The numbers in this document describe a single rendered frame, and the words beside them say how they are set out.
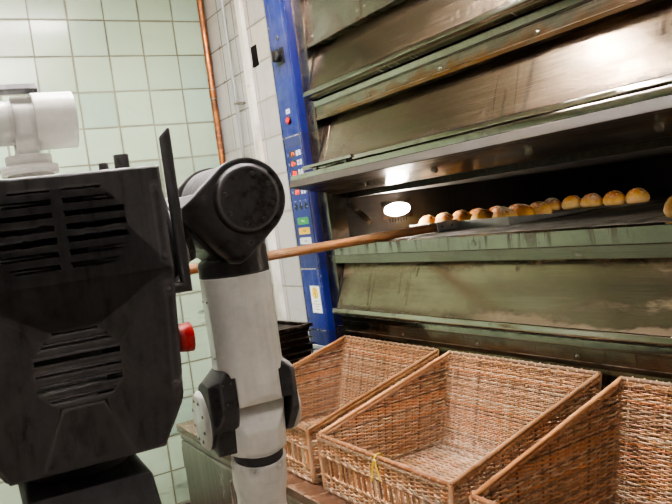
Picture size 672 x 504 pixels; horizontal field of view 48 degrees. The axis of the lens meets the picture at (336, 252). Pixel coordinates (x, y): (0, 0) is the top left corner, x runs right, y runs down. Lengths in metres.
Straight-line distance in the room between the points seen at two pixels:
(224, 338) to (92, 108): 2.55
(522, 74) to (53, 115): 1.29
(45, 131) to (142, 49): 2.63
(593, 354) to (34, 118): 1.38
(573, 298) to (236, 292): 1.12
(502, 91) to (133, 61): 1.96
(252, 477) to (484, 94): 1.32
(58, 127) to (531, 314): 1.35
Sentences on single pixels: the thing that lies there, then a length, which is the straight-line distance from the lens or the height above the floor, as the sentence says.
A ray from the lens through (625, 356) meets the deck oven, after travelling 1.83.
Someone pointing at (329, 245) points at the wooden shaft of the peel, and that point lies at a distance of 2.37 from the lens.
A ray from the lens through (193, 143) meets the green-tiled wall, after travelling 3.52.
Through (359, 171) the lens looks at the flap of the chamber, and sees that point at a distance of 2.26.
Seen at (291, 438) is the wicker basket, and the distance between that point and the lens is 2.17.
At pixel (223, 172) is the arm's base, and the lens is 0.88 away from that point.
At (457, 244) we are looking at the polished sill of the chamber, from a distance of 2.16.
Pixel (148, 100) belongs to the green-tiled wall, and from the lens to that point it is 3.49.
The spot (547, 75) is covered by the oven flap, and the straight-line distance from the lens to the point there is 1.89.
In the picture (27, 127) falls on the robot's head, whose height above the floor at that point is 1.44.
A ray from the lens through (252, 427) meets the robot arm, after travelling 0.98.
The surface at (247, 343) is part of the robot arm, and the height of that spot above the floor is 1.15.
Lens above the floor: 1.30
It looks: 3 degrees down
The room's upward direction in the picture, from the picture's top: 8 degrees counter-clockwise
